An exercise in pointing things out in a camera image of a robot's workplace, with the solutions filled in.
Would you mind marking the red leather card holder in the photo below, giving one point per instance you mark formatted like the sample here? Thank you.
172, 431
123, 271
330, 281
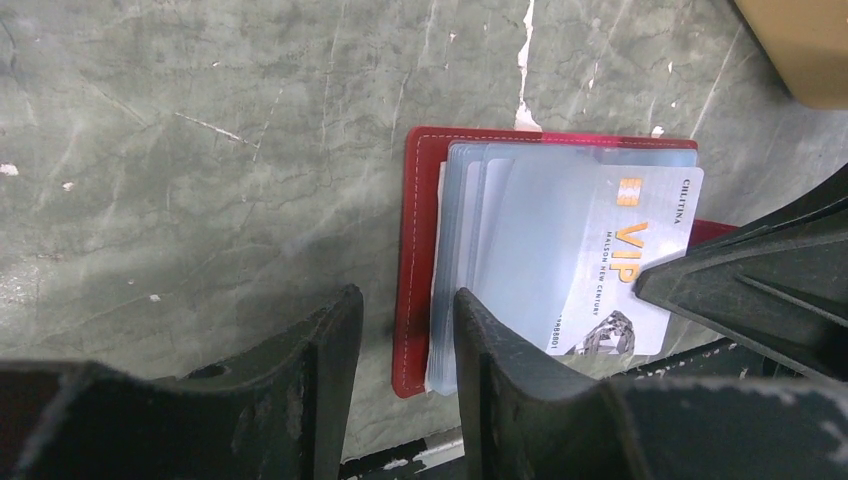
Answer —
502, 214

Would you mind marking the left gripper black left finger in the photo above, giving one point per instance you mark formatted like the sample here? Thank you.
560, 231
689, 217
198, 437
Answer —
278, 410

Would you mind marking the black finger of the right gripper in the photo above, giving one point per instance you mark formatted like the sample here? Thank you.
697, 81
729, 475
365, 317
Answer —
777, 285

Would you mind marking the yellow oval tray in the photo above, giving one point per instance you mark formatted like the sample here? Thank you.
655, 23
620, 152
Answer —
806, 41

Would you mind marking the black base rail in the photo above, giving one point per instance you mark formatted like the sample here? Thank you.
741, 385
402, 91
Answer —
445, 456

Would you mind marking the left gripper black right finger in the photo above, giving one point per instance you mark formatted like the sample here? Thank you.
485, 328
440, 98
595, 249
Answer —
672, 427

